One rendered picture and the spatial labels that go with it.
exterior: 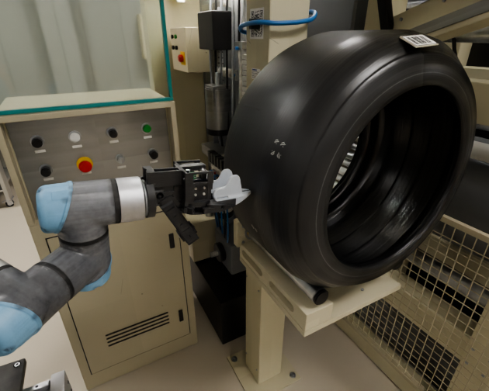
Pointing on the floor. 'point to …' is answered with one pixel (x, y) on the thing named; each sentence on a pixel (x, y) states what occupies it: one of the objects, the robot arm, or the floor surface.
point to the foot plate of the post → (237, 361)
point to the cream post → (261, 326)
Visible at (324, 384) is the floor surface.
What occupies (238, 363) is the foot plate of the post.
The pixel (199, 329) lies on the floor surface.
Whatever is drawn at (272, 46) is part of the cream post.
